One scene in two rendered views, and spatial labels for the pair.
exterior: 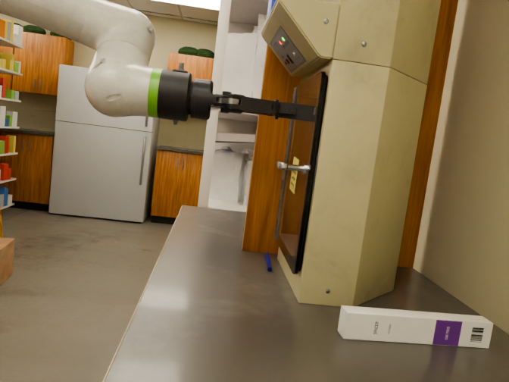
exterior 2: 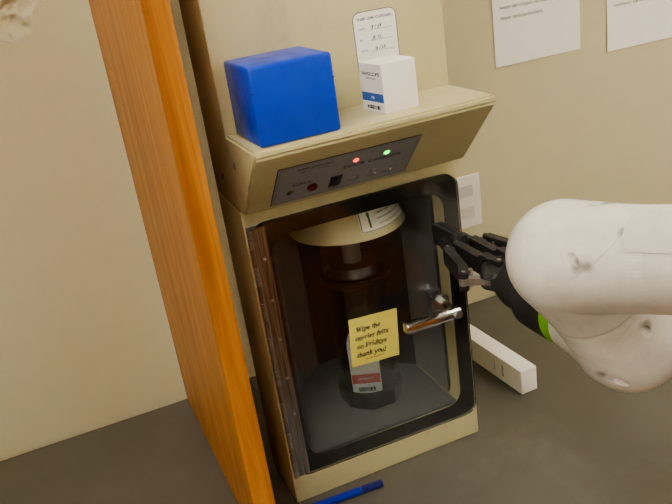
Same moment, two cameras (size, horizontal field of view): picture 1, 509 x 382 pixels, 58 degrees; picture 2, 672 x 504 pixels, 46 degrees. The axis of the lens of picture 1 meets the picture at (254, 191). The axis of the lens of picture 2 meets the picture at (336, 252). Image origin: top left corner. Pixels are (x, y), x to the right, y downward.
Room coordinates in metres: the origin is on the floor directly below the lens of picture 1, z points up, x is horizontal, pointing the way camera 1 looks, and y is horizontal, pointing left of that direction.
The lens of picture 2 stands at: (1.32, 0.88, 1.72)
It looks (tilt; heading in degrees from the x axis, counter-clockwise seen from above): 22 degrees down; 256
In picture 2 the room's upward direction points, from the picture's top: 9 degrees counter-clockwise
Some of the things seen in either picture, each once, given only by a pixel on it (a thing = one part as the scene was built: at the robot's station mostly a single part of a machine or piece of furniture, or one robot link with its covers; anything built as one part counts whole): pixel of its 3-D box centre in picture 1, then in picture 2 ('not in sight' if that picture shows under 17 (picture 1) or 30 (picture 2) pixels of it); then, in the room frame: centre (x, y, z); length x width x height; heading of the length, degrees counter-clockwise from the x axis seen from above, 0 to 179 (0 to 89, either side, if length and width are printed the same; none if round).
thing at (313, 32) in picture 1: (291, 43); (365, 154); (1.03, -0.04, 1.46); 0.32 x 0.12 x 0.10; 6
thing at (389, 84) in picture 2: not in sight; (388, 83); (0.99, -0.04, 1.54); 0.05 x 0.05 x 0.06; 13
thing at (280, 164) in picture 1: (288, 166); (428, 314); (0.96, -0.07, 1.20); 0.10 x 0.05 x 0.03; 5
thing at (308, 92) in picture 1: (297, 169); (375, 327); (1.04, -0.09, 1.19); 0.30 x 0.01 x 0.40; 5
